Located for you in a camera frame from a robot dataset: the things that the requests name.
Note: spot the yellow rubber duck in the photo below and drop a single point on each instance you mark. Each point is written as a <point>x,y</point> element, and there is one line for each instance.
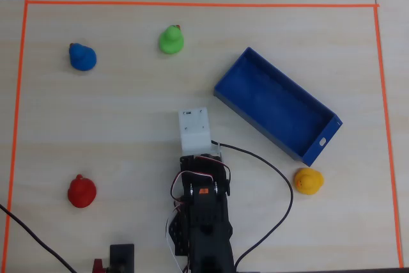
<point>309,182</point>

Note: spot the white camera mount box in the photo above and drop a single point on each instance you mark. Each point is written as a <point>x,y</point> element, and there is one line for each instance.
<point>194,129</point>

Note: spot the green rubber duck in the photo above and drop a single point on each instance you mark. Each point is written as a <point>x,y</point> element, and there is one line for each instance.
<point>171,42</point>

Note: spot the red stand knob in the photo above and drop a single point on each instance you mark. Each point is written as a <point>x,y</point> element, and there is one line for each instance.
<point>98,266</point>

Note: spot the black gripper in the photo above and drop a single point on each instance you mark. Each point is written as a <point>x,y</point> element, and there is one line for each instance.
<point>200,163</point>

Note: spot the orange tape strip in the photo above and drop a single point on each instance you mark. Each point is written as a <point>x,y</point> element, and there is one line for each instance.
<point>388,138</point>
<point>16,126</point>
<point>204,4</point>

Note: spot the red rubber duck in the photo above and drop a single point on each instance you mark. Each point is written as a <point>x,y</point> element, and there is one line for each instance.
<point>81,192</point>

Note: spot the black camera stand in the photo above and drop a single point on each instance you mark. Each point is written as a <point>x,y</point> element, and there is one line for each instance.
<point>122,258</point>

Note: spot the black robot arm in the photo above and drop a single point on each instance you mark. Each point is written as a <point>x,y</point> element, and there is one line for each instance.
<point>209,225</point>

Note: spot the blue rectangular plastic box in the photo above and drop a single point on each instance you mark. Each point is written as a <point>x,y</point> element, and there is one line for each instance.
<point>278,103</point>

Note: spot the blue rubber duck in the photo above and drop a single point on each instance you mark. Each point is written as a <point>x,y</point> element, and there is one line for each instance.
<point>82,58</point>

